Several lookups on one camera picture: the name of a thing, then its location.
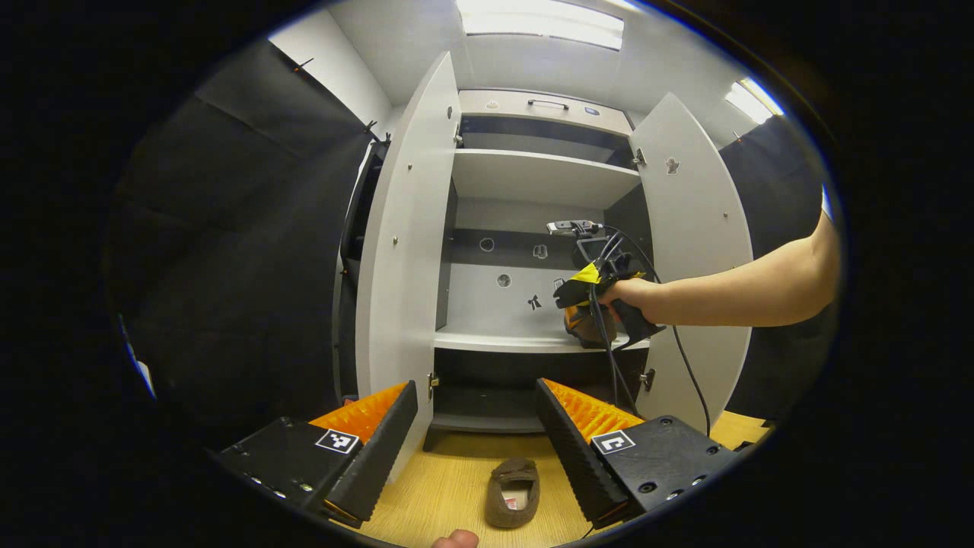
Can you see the white shoe cabinet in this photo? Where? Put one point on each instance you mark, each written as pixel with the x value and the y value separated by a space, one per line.
pixel 475 308

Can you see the brown fuzzy shoe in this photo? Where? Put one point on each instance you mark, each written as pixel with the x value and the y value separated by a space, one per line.
pixel 597 331
pixel 517 472

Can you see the black backdrop cloth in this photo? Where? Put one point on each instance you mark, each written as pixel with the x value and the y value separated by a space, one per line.
pixel 228 228
pixel 776 190

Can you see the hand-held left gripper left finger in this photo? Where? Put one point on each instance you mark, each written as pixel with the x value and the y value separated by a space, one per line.
pixel 380 457

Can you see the white cabinet shelf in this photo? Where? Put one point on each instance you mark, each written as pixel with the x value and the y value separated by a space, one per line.
pixel 533 179
pixel 502 340

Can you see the long ceiling light panel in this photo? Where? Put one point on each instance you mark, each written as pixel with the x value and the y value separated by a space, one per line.
pixel 540 23

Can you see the small ceiling light panel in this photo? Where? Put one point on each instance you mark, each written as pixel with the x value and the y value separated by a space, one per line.
pixel 753 99

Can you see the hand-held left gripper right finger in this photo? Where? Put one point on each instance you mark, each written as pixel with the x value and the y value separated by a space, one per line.
pixel 571 449

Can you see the white cabinet drawer front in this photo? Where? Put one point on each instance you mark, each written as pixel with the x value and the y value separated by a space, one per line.
pixel 517 114

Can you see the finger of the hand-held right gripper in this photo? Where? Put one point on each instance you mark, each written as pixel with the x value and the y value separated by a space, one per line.
pixel 574 320

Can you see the white cabinet door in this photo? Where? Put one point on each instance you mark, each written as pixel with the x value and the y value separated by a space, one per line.
pixel 700 228
pixel 403 266

